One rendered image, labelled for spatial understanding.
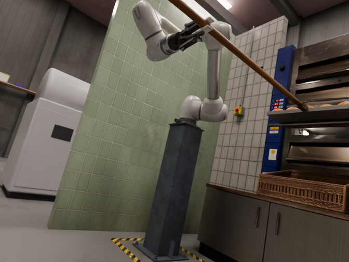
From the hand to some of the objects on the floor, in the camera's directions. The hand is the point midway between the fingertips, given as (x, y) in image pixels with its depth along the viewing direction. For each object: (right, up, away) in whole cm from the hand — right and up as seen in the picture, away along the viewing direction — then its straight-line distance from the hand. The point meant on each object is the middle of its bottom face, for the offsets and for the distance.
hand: (204, 26), depth 92 cm
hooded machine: (-185, -120, +184) cm, 287 cm away
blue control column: (+134, -187, +162) cm, 281 cm away
